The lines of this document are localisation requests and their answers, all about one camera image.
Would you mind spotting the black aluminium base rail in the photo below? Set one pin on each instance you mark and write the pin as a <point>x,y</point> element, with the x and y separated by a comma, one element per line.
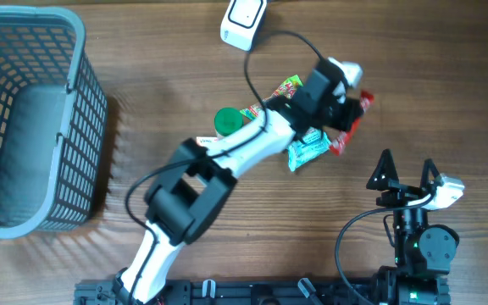
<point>185,292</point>

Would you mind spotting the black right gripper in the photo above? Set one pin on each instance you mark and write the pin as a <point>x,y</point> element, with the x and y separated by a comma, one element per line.
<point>401,193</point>

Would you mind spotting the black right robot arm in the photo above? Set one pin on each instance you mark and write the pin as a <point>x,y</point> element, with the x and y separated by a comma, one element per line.
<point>423,252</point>

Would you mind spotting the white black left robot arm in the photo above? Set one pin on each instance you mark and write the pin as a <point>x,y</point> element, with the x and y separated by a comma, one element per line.
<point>187,194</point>

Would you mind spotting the small red white box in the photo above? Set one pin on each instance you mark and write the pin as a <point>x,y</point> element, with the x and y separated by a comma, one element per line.
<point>206,141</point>

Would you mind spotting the green Haribo candy bag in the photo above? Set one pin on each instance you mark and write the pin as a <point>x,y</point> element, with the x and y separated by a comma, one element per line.
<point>287,89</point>

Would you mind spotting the light blue snack packet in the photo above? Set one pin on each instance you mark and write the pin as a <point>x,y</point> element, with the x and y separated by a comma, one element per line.
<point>313,144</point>

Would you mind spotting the white barcode scanner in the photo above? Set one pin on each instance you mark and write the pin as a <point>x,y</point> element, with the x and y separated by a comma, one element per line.
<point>241,22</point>

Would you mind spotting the green lid jar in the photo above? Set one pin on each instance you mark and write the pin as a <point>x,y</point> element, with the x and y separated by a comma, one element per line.
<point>227,121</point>

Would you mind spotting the red Nescafe coffee stick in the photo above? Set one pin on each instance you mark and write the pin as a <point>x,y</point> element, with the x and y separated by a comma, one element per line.
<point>338,145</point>

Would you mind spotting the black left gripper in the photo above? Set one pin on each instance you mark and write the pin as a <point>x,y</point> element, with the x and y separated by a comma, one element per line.
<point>353,113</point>

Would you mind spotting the grey plastic basket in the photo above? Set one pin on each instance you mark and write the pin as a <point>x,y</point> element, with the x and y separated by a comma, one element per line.
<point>53,115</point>

